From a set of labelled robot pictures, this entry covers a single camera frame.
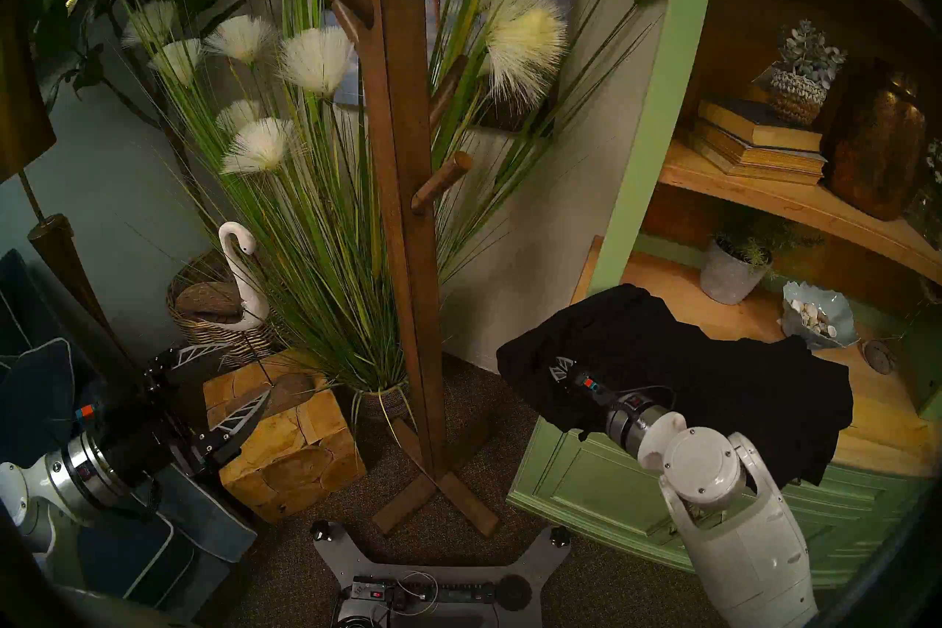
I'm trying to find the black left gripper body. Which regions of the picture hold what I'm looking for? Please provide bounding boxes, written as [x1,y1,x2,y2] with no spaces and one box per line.
[99,387,222,487]

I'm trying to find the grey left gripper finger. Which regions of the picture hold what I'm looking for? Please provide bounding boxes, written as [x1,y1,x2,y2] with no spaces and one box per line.
[144,342,233,393]
[191,387,272,467]

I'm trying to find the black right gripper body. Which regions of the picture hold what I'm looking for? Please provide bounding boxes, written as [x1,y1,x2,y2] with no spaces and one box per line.
[563,369,626,432]

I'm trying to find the black jacket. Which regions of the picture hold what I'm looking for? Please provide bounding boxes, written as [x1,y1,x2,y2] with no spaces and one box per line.
[497,284,854,487]

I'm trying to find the brown wooden coat rack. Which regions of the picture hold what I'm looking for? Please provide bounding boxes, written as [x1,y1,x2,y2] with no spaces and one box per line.
[266,0,501,537]

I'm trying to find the woven wicker basket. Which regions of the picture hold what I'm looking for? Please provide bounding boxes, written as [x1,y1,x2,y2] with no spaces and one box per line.
[166,250,284,370]

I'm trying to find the wooden block side table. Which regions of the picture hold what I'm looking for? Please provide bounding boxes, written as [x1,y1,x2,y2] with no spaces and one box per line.
[202,348,367,524]

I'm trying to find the white swan figurine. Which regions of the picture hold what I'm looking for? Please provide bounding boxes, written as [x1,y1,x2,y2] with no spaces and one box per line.
[175,222,272,333]

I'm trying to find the blue cushion white piping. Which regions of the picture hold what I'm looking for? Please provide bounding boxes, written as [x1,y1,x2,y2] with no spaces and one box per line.
[0,338,80,469]

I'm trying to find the fern in grey pot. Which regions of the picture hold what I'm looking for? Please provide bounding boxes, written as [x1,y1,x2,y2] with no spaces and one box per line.
[699,207,825,306]

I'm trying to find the blue shell bowl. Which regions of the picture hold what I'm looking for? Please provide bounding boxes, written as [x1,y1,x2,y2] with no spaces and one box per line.
[779,281,860,351]

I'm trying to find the old book tan cover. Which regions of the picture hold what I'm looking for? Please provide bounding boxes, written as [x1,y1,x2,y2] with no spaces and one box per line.
[692,121,827,175]
[688,135,825,187]

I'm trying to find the round grey stone ornament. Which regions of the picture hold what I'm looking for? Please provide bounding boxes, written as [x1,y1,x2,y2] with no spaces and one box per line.
[861,338,897,376]

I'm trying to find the tall grass plant white puffs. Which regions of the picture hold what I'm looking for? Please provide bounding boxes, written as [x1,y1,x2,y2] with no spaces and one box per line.
[82,0,674,423]

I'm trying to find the green wooden shelf cabinet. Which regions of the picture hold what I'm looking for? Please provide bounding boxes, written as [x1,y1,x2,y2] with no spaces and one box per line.
[508,0,942,590]

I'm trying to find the succulent in woven pot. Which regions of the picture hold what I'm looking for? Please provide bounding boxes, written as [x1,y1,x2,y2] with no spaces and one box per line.
[769,19,849,127]

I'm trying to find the black right camera cable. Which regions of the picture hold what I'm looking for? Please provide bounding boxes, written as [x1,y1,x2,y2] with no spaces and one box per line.
[626,384,678,414]

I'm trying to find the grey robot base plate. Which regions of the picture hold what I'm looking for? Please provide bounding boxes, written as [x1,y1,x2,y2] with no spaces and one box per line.
[311,520,571,628]

